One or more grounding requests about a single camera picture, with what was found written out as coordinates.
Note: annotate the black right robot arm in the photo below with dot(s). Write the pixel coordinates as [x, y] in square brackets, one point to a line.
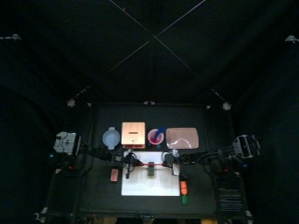
[243, 145]

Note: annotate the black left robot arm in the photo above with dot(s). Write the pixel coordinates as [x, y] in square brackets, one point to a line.
[68, 143]

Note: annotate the pink square tray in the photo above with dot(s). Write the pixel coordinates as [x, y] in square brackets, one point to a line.
[182, 138]

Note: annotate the orange toy carrot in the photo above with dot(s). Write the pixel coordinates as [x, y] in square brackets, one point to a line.
[183, 188]

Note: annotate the pale blue bowl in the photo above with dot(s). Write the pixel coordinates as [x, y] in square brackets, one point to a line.
[111, 139]

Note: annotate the wooden box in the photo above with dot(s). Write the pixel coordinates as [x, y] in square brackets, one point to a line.
[132, 132]

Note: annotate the white cutting board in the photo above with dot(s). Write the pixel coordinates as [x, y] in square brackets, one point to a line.
[151, 185]

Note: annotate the blue utensil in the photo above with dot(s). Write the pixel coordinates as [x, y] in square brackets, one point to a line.
[159, 133]

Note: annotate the white printed label sheet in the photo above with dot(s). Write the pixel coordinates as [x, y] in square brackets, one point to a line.
[230, 199]

